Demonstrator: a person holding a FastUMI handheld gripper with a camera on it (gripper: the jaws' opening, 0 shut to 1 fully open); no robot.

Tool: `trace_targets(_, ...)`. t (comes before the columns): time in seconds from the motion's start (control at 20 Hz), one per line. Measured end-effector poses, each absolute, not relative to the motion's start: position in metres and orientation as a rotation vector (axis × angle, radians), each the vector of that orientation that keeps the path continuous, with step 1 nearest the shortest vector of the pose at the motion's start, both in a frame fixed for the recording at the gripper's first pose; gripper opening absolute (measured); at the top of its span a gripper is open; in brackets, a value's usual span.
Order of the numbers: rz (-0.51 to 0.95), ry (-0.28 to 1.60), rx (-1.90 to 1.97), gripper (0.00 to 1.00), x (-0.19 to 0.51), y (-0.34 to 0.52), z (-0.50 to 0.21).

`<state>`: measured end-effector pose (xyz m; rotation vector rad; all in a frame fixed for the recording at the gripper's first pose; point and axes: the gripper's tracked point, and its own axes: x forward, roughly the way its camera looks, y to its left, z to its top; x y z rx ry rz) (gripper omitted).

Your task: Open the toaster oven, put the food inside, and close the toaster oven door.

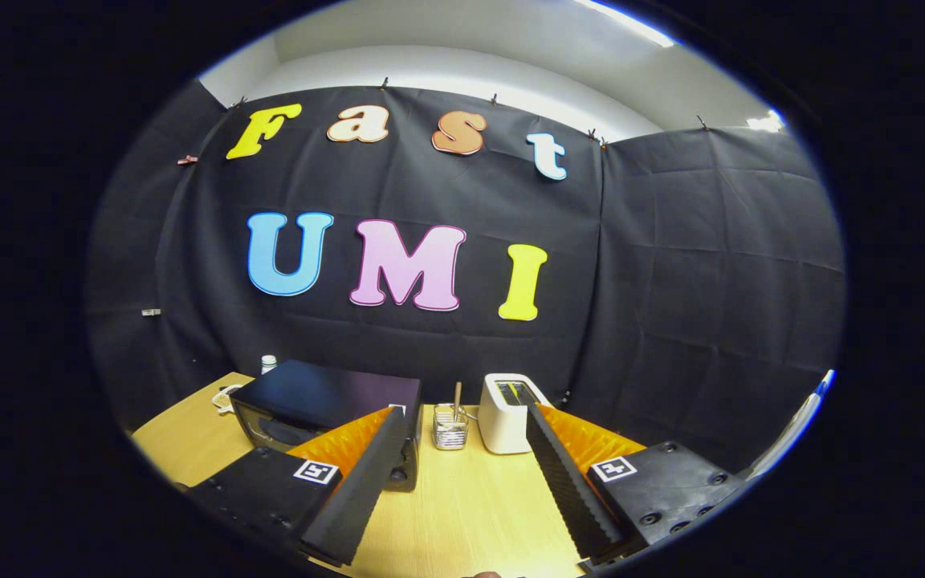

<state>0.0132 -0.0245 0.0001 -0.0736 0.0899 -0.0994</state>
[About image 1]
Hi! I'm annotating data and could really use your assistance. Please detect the wire utensil holder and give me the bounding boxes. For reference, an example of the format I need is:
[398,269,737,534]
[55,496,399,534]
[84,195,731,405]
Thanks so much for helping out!
[433,403,470,451]

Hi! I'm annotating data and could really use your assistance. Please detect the black toaster oven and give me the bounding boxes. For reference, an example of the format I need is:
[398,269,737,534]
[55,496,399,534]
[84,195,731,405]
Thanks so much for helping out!
[229,359,423,493]

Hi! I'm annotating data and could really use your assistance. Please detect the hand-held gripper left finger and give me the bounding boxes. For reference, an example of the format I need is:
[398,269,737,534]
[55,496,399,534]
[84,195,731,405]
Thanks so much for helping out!
[186,405,407,568]

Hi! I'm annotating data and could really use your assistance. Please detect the white toaster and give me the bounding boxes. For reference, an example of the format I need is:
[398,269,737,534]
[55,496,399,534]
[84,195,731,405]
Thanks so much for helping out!
[478,373,553,455]

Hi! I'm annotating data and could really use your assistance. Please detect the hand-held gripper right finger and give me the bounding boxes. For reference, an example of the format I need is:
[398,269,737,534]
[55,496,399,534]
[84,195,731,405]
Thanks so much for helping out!
[525,404,748,563]

